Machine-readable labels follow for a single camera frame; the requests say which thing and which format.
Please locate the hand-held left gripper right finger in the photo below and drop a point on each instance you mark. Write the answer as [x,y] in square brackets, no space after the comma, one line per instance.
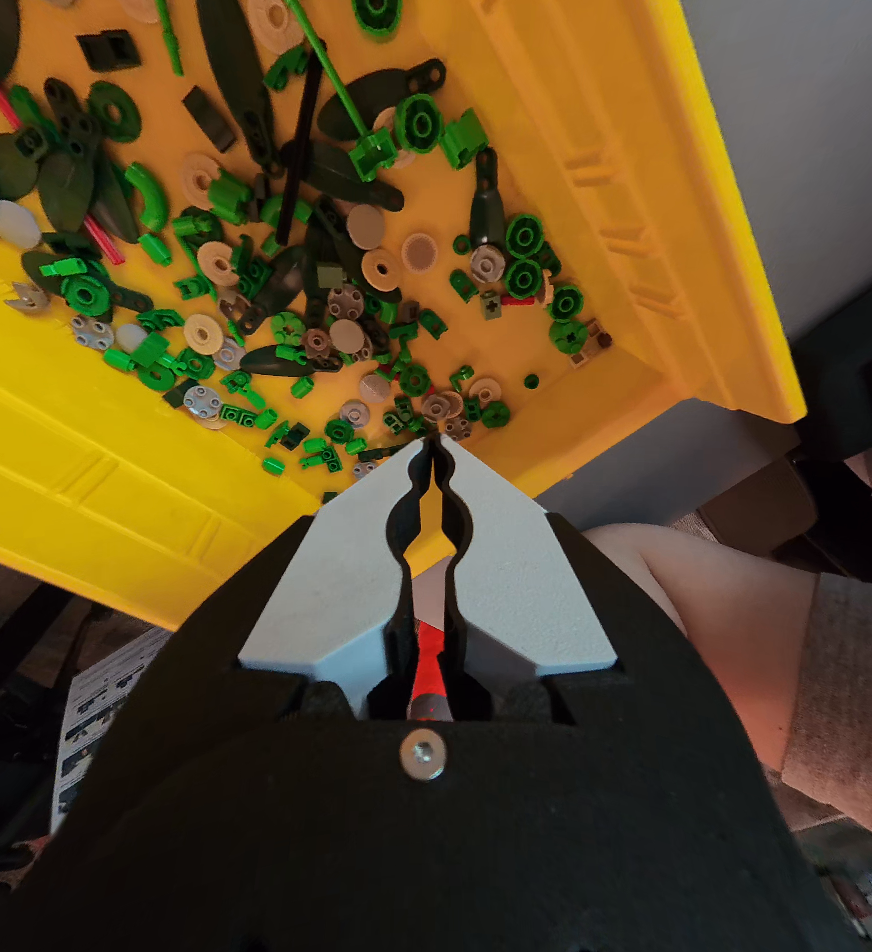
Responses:
[533,595]

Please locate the grey shorts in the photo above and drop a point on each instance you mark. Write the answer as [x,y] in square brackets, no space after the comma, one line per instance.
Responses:
[853,706]

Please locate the printed paper leaflet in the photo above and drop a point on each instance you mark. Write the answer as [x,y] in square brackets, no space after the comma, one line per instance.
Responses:
[90,714]

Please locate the pile of small green pieces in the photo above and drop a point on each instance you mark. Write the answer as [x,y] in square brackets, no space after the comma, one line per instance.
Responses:
[317,245]

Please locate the brown box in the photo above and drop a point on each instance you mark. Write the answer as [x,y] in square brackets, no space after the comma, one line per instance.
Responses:
[760,506]

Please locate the yellow plastic bin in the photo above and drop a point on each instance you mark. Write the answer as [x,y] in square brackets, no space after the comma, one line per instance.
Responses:
[629,223]

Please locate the red and grey object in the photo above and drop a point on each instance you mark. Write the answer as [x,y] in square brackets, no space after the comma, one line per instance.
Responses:
[428,669]

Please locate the person's bare leg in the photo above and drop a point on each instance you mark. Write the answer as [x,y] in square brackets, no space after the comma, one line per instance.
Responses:
[726,632]

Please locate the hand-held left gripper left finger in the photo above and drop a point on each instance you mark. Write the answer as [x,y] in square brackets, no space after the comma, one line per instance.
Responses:
[332,595]

